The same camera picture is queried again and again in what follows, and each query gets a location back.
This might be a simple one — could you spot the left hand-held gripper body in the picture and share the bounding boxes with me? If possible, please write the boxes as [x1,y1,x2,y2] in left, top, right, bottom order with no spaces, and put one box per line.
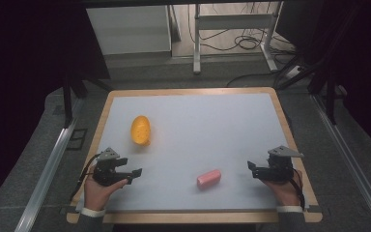
[92,147,133,188]

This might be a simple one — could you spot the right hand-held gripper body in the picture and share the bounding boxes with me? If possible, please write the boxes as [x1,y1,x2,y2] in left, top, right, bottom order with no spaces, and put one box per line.
[256,145,305,184]

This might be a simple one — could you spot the orange oval fruit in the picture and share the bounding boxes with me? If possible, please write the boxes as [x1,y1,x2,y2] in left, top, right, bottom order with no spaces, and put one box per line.
[129,115,152,147]

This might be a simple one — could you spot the pink soap bar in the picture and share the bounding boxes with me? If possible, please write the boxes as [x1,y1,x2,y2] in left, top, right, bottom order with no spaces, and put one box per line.
[196,168,222,191]

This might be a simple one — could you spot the person's right hand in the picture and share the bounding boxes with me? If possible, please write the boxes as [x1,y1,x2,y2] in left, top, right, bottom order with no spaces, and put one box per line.
[260,167,304,208]

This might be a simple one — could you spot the person's left hand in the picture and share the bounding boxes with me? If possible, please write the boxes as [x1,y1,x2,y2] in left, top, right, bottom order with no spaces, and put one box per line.
[83,164,129,213]

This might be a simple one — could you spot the pale grey table mat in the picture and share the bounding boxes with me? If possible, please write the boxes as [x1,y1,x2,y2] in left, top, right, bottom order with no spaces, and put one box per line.
[75,92,311,214]

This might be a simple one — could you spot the wooden table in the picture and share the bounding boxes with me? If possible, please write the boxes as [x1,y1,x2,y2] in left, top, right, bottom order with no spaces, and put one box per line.
[66,86,324,225]

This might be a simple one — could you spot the black metal stand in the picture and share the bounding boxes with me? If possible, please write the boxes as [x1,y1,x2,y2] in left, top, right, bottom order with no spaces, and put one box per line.
[275,6,363,126]
[60,72,112,130]

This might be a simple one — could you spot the white power strip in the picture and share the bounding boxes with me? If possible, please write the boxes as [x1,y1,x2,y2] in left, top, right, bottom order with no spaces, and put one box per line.
[284,65,304,80]

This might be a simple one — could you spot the white cabinet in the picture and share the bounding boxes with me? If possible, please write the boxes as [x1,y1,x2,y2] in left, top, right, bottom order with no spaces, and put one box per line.
[85,5,173,56]

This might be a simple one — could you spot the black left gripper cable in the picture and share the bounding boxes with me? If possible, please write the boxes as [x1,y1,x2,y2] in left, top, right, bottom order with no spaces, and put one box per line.
[69,153,102,203]

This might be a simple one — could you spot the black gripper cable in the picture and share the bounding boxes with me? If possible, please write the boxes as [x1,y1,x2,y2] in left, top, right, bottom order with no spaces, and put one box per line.
[289,167,306,212]
[69,153,102,203]

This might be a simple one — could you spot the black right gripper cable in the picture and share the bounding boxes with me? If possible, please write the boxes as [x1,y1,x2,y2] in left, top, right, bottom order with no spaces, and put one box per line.
[289,167,306,212]

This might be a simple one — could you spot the aluminium rail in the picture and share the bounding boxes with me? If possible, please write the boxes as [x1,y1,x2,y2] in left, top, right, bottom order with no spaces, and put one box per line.
[14,96,85,232]
[310,94,371,232]

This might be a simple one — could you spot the black floor cables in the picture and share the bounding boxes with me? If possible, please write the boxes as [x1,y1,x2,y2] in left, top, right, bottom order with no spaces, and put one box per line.
[186,2,297,56]

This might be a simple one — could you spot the white desk frame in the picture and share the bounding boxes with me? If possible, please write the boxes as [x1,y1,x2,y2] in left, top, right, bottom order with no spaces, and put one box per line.
[192,2,285,75]

